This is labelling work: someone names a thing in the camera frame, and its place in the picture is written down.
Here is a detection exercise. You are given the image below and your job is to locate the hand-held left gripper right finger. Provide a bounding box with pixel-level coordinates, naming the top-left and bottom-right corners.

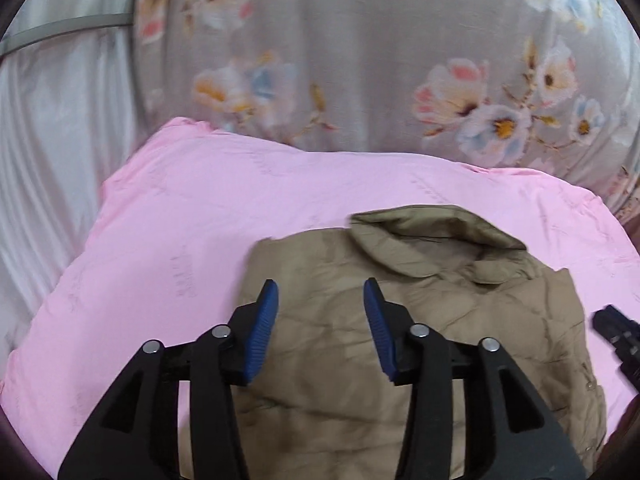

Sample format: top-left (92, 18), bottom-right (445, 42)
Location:
top-left (363, 277), bottom-right (587, 480)

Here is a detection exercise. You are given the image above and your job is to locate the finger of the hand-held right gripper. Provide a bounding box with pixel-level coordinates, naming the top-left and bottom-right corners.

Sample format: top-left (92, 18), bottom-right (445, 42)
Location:
top-left (591, 304), bottom-right (640, 392)

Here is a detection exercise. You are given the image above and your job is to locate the pink quilt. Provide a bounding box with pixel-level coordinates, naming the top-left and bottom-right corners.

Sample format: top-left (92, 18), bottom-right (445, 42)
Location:
top-left (0, 116), bottom-right (640, 480)

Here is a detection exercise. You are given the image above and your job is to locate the grey strip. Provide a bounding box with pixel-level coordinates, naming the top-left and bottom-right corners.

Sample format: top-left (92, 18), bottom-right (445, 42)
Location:
top-left (0, 14), bottom-right (135, 58)

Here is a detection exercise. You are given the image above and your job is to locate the tan puffer jacket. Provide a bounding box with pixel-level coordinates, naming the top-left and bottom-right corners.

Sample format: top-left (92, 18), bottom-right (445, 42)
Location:
top-left (177, 204), bottom-right (608, 480)

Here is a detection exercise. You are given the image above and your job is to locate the grey floral blanket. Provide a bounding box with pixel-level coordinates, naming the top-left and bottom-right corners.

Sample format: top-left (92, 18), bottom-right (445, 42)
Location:
top-left (131, 0), bottom-right (640, 216)

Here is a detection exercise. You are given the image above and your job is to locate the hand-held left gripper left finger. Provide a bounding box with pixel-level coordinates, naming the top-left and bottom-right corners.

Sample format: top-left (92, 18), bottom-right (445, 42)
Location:
top-left (57, 279), bottom-right (279, 480)

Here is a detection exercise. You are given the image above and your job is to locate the white satin cloth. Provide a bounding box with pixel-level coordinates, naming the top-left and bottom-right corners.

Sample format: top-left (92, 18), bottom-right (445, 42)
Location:
top-left (0, 0), bottom-right (151, 361)

